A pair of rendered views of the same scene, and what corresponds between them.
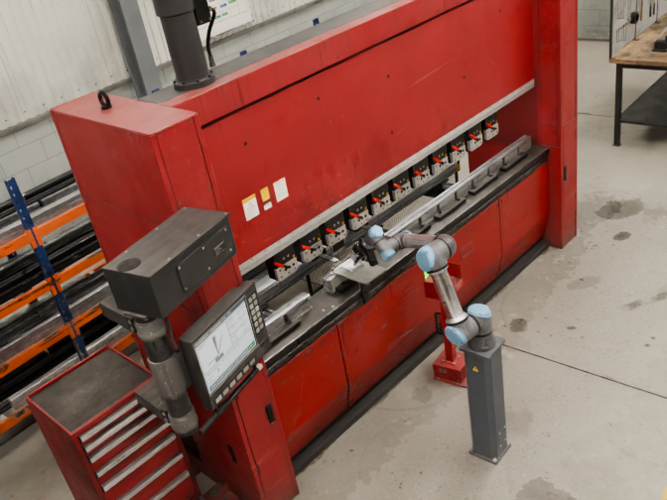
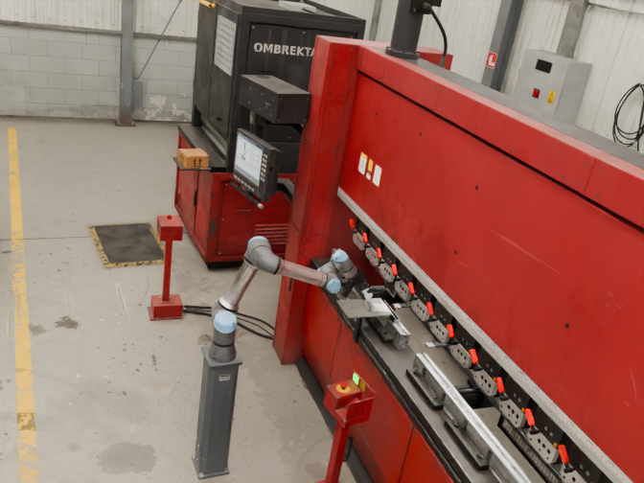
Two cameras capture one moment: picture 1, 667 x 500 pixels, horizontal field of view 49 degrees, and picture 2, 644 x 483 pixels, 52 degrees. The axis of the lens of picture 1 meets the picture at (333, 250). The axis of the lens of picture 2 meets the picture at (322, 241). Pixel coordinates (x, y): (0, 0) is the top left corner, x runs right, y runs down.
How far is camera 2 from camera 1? 544 cm
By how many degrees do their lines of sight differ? 92
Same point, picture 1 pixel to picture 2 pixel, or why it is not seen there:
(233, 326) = (253, 154)
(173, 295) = (244, 98)
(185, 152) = (320, 61)
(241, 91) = (384, 70)
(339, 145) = (416, 196)
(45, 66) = not seen: outside the picture
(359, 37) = (465, 110)
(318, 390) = (320, 341)
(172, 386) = not seen: hidden behind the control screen
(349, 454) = (290, 399)
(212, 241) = (265, 97)
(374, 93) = (458, 189)
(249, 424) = not seen: hidden behind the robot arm
